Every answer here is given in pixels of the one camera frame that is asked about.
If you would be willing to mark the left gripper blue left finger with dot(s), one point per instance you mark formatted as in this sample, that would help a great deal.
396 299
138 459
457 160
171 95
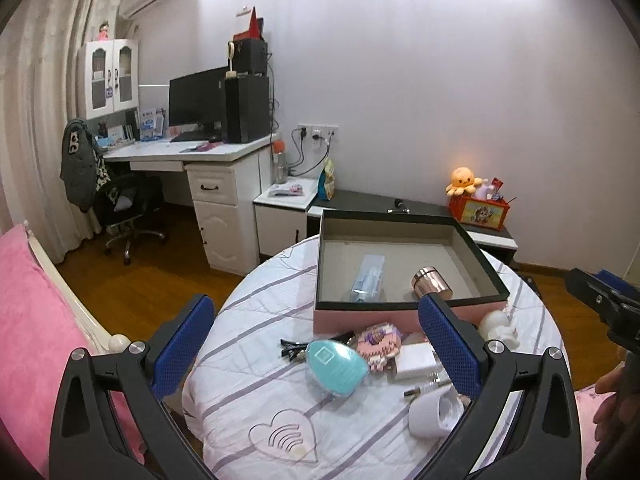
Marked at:
175 345

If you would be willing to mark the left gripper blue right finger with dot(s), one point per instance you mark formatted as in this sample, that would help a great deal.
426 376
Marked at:
456 343

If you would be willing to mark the white power adapter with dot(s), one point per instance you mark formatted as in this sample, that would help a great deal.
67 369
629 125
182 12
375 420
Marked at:
416 361

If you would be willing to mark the white astronaut figure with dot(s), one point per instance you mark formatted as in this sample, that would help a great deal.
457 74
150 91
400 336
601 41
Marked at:
496 325

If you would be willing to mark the rose gold metal cup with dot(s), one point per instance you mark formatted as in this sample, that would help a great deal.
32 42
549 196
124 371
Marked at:
428 280

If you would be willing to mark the pink purple block figure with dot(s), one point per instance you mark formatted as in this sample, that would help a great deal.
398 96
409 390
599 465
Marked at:
379 344

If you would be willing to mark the clear plastic floss box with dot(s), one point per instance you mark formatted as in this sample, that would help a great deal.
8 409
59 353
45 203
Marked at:
367 285

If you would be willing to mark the teal oval case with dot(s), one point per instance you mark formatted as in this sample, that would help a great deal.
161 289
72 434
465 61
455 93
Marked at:
334 368

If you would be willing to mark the clear glass skull bottle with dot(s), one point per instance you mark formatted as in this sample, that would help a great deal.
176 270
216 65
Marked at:
433 384

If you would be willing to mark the person's right hand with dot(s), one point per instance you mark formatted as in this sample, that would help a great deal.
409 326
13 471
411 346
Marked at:
616 455

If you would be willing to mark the striped white bed cover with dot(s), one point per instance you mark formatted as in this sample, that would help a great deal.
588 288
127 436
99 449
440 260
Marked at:
261 415

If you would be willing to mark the black and white low cabinet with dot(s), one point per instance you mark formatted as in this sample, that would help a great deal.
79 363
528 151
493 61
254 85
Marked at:
427 221

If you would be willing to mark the black hair clip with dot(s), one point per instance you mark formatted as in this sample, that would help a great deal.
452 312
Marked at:
293 350

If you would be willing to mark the pink and black storage box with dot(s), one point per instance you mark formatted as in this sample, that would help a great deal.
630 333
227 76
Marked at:
475 284

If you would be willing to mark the red picture storage box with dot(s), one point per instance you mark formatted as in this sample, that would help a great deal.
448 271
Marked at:
488 214

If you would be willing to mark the small black device on cabinet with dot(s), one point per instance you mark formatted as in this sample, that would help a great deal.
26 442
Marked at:
399 207

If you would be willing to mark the purple plush toy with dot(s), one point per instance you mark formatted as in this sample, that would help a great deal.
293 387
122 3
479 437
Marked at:
484 192

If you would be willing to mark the black office chair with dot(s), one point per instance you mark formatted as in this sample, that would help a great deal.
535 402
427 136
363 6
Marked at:
128 206

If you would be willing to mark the orange octopus plush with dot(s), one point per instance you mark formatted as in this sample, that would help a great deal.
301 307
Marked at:
463 181

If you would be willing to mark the white bedside table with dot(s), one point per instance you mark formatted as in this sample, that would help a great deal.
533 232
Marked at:
281 214

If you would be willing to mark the white computer desk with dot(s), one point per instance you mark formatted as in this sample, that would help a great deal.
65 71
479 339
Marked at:
223 183

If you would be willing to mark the dark jacket on chair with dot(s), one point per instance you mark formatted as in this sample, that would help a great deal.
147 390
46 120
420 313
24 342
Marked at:
83 169

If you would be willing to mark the yellow blue snack bag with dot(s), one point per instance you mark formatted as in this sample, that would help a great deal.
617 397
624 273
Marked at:
326 182

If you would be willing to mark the orange lid water bottle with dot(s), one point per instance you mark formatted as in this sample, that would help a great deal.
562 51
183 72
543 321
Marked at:
280 165

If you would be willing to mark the black computer monitor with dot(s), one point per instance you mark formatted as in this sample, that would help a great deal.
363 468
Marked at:
196 105

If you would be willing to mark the black computer tower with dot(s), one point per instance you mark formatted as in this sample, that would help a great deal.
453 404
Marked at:
247 108

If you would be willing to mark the black speaker box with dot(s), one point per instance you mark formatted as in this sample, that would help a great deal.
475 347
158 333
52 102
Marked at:
250 56

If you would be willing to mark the pink doll on cabinet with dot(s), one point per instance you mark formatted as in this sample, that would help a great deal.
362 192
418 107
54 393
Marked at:
104 32

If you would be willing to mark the beige curtain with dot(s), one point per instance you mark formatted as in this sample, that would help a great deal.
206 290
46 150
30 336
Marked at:
39 52

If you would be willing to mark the red paper bag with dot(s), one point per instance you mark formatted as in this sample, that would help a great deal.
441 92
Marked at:
248 25

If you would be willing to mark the wall power outlet strip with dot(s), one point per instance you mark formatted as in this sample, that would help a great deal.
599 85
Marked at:
319 132

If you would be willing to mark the white wall cabinet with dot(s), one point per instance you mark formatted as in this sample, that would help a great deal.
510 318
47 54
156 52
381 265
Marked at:
107 80

